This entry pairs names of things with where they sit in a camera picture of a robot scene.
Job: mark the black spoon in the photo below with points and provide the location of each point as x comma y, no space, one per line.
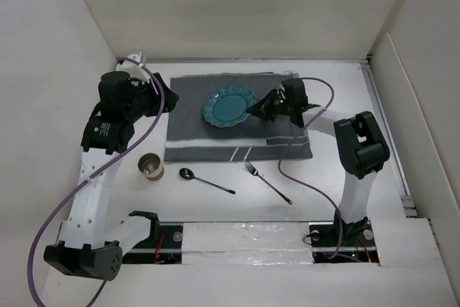
187,174

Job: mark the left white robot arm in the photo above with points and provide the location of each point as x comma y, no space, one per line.
85,248

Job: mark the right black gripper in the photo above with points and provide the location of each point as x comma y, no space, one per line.
263,107

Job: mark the grey striped placemat cloth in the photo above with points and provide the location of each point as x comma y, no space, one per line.
190,138

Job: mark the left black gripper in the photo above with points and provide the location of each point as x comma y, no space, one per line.
150,89

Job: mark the black fork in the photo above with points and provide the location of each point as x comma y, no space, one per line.
252,169

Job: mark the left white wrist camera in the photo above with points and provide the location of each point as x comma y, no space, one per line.
133,66

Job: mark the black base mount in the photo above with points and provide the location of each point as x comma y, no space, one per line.
164,249
323,240

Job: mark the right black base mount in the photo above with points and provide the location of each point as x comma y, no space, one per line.
323,240

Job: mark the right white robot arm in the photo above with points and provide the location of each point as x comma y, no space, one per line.
361,145

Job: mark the teal scalloped plate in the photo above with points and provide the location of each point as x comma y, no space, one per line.
228,106

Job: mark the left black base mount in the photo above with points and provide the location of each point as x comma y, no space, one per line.
164,249

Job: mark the steel cup with brown band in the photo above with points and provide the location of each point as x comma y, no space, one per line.
150,165

